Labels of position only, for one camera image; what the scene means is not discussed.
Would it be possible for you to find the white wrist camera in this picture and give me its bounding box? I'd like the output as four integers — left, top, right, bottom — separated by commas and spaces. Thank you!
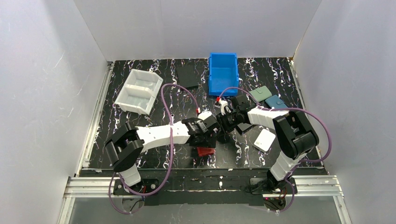
215, 97, 231, 115
198, 111, 213, 121

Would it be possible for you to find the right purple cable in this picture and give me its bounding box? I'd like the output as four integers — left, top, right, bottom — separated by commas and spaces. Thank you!
218, 87, 333, 214

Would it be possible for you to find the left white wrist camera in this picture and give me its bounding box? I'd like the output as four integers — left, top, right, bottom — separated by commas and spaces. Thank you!
198, 111, 213, 121

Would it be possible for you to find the white divided tray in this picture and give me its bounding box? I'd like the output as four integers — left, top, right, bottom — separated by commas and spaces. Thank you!
115, 69, 163, 115

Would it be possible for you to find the blue card holder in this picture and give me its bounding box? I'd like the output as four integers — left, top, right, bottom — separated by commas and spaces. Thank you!
264, 95, 287, 109

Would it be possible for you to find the aluminium frame rail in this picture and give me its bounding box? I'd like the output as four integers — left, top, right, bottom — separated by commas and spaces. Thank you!
58, 175, 352, 224

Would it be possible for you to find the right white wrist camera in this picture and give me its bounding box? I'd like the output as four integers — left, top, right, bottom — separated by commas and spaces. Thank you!
215, 97, 231, 115

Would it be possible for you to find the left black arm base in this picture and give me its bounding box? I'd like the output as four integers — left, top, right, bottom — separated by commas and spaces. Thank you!
112, 179, 160, 196

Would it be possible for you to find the black notebook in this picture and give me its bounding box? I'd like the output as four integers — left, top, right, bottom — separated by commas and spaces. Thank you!
236, 123, 255, 135

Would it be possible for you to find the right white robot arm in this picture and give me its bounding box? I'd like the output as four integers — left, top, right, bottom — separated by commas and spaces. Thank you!
216, 98, 319, 185

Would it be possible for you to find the black foam pad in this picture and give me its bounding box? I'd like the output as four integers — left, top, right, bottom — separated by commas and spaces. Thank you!
176, 65, 198, 90

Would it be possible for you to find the green card holder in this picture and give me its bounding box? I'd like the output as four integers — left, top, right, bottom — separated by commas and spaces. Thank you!
249, 86, 273, 102

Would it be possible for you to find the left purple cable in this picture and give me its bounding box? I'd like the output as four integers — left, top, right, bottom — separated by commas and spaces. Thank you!
107, 83, 201, 216

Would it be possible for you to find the white card holder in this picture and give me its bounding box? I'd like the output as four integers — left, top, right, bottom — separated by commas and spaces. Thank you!
254, 129, 276, 152

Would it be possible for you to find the purple cable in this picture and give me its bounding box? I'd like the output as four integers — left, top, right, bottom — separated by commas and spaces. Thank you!
107, 83, 201, 216
218, 87, 333, 214

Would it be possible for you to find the blue plastic bin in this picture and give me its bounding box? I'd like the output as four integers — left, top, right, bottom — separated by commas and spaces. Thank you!
208, 53, 239, 97

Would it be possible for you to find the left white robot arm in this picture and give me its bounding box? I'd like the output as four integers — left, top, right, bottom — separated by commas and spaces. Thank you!
105, 115, 220, 187

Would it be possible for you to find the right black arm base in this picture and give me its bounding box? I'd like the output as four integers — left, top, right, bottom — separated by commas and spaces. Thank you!
244, 177, 298, 213

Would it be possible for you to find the red card holder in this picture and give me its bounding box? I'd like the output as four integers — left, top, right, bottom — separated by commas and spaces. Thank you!
197, 147, 215, 157

